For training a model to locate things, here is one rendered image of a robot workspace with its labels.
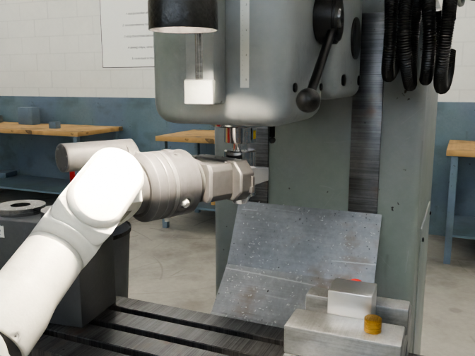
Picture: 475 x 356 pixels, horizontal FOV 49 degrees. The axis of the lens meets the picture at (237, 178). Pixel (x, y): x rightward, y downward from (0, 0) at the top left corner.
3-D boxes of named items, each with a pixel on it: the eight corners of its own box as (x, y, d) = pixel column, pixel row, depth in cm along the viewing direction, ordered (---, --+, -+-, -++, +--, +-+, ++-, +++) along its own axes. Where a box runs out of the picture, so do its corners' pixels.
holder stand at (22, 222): (82, 329, 91) (75, 219, 88) (-21, 313, 97) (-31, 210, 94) (116, 301, 103) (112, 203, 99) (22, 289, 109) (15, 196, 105)
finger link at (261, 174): (264, 184, 78) (235, 188, 74) (265, 162, 77) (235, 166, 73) (273, 185, 77) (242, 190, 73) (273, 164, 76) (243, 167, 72)
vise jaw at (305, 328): (399, 376, 64) (401, 346, 63) (283, 352, 70) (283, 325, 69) (403, 353, 69) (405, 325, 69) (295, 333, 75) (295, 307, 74)
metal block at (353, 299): (370, 338, 71) (372, 297, 70) (326, 330, 73) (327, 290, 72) (374, 322, 76) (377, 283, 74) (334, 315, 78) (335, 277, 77)
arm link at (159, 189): (186, 198, 63) (102, 213, 55) (148, 235, 70) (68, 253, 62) (153, 121, 66) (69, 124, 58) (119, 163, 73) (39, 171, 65)
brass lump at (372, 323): (379, 335, 66) (380, 323, 66) (362, 333, 67) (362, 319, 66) (382, 328, 68) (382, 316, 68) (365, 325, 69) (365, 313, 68)
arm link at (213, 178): (256, 147, 70) (186, 155, 62) (254, 217, 72) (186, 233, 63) (196, 140, 79) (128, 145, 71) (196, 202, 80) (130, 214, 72)
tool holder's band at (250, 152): (261, 155, 78) (261, 148, 78) (247, 159, 74) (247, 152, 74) (233, 153, 80) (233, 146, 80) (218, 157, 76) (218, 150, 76)
